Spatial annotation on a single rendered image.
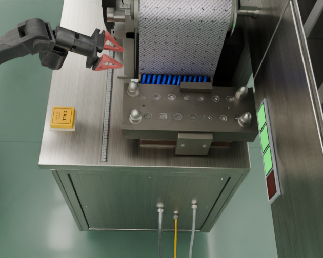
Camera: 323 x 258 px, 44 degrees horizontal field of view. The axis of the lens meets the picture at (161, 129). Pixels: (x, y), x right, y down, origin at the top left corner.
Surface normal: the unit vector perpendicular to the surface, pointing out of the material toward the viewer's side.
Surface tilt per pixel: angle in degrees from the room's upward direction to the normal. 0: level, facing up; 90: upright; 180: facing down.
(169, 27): 90
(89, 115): 0
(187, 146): 90
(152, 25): 90
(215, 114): 0
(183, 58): 90
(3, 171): 0
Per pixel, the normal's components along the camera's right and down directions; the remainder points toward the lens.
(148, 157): 0.06, -0.48
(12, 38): -0.22, -0.42
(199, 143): 0.00, 0.88
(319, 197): -1.00, -0.03
